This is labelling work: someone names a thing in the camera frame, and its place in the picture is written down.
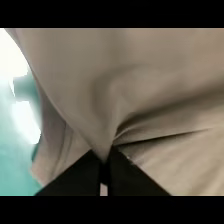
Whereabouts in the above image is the beige shirt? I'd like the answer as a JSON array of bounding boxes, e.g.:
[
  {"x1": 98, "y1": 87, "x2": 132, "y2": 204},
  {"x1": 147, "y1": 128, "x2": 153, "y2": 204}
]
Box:
[{"x1": 4, "y1": 27, "x2": 224, "y2": 197}]

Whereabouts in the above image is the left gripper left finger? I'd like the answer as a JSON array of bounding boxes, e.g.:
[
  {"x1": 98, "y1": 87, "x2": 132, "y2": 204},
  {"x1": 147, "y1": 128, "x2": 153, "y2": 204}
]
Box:
[{"x1": 35, "y1": 148, "x2": 103, "y2": 197}]

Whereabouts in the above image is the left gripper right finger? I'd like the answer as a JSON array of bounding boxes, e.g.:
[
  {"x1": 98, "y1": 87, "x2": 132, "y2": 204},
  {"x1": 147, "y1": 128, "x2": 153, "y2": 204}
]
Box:
[{"x1": 101, "y1": 146, "x2": 171, "y2": 197}]

